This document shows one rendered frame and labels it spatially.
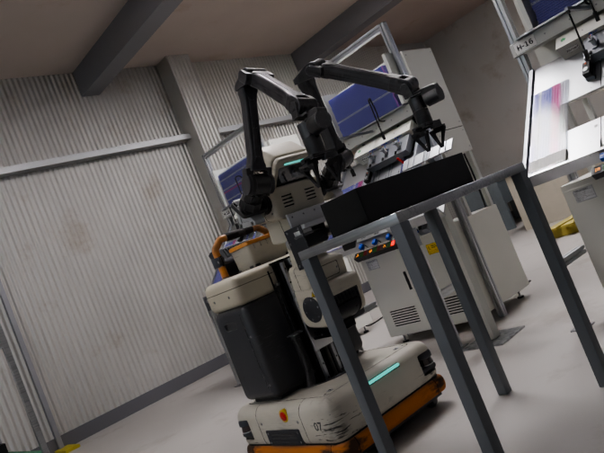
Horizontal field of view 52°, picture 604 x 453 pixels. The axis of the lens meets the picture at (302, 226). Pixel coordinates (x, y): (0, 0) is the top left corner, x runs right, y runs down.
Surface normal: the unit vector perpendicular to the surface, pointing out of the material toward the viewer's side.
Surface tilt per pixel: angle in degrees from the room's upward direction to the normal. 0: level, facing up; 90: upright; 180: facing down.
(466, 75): 90
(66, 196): 90
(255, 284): 90
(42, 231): 90
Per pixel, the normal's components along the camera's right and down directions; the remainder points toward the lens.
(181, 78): 0.62, -0.29
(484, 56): -0.69, 0.25
